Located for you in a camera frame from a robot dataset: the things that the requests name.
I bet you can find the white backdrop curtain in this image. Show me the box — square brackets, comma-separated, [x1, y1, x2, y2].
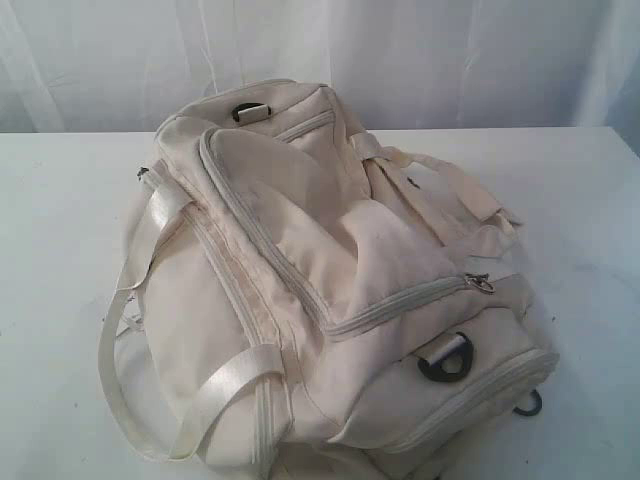
[1, 1, 639, 142]

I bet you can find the cream fabric duffel bag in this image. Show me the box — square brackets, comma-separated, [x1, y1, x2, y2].
[98, 80, 558, 479]

